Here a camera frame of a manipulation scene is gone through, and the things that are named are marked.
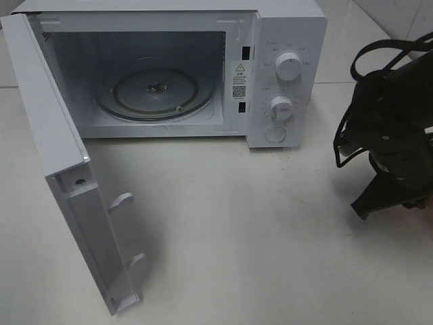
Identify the white microwave door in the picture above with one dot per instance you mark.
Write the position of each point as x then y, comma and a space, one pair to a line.
65, 161

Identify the round microwave door button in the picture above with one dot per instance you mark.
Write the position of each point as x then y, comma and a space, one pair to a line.
275, 135

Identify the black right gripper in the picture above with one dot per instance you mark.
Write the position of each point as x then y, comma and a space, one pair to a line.
401, 179

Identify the white microwave oven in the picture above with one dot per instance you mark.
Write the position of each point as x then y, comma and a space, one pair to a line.
236, 42

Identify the white microwave knob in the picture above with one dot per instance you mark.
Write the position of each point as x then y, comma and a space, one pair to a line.
281, 108
288, 65

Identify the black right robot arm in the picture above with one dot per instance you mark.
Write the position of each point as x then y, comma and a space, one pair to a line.
387, 118

